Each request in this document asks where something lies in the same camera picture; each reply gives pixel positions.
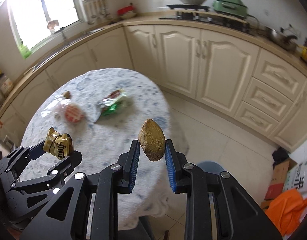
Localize row of condiment bottles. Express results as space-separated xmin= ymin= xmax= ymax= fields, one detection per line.
xmin=297 ymin=37 xmax=307 ymax=64

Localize metal faucet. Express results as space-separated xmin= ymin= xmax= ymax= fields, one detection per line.
xmin=59 ymin=29 xmax=69 ymax=46

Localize green electric pot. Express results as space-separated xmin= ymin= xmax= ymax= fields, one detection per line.
xmin=212 ymin=0 xmax=250 ymax=19

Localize red print plastic bag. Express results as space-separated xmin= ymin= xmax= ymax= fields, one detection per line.
xmin=42 ymin=99 xmax=85 ymax=123

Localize cream kitchen cabinets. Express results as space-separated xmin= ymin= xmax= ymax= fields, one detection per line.
xmin=0 ymin=21 xmax=307 ymax=153

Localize gold snack wrapper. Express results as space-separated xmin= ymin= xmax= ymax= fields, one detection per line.
xmin=43 ymin=127 xmax=74 ymax=162

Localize green white food wrapper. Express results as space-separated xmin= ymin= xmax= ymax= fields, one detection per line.
xmin=95 ymin=88 xmax=134 ymax=123

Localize black gas stove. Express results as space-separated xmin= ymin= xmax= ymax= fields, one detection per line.
xmin=158 ymin=4 xmax=251 ymax=34

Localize steel wok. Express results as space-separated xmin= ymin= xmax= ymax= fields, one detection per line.
xmin=177 ymin=0 xmax=207 ymax=6

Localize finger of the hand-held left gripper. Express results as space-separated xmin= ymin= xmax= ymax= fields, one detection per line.
xmin=0 ymin=141 xmax=45 ymax=180
xmin=10 ymin=152 xmax=83 ymax=195

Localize steel sink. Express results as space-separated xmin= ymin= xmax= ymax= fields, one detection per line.
xmin=32 ymin=27 xmax=104 ymax=72

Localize hanging kitchen utensil rack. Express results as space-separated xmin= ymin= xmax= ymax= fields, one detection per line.
xmin=82 ymin=0 xmax=114 ymax=25

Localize kitchen window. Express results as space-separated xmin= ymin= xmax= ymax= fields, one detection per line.
xmin=6 ymin=0 xmax=80 ymax=55

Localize red white bowl stack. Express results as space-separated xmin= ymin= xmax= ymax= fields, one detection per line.
xmin=117 ymin=3 xmax=138 ymax=20

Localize brown cardboard box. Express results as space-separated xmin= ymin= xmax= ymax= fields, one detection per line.
xmin=265 ymin=157 xmax=297 ymax=200

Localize black cloth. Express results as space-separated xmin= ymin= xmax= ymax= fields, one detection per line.
xmin=272 ymin=147 xmax=290 ymax=167

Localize green windowsill container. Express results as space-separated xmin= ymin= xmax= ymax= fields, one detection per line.
xmin=19 ymin=44 xmax=31 ymax=58

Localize blue trash bin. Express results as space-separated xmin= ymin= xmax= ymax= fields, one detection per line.
xmin=196 ymin=161 xmax=224 ymax=175

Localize orange plastic bag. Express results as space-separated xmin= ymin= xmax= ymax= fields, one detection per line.
xmin=265 ymin=189 xmax=307 ymax=235

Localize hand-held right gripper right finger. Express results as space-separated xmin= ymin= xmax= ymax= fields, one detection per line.
xmin=164 ymin=139 xmax=283 ymax=240

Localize large brown fibrous lump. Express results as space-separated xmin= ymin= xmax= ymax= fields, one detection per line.
xmin=138 ymin=119 xmax=166 ymax=162

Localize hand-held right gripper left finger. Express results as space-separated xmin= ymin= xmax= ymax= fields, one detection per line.
xmin=20 ymin=140 xmax=141 ymax=240

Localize labelled glass jar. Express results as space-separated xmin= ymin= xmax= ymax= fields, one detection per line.
xmin=0 ymin=77 xmax=14 ymax=94

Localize steel frying pan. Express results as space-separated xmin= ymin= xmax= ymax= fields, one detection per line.
xmin=265 ymin=26 xmax=299 ymax=52

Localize white rice bag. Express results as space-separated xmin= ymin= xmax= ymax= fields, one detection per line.
xmin=283 ymin=164 xmax=307 ymax=195

